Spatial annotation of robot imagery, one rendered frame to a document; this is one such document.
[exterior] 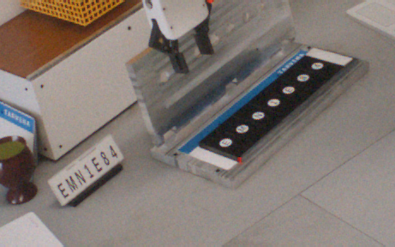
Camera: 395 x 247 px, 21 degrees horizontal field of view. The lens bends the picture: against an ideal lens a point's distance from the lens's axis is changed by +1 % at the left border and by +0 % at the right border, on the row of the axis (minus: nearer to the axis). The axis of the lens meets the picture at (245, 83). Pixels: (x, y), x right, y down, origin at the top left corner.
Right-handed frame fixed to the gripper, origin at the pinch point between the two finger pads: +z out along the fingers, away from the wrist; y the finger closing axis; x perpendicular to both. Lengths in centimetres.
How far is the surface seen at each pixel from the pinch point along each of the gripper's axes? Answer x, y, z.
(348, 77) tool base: -2.6, 33.3, 23.4
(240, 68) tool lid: 14.2, 21.8, 15.7
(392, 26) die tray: 2, 56, 24
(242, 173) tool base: -2.6, -0.8, 23.9
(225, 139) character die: 5.0, 4.4, 20.7
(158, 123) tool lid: 14.0, -2.1, 14.2
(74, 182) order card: 21.6, -19.0, 17.1
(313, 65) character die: 5.1, 32.7, 20.7
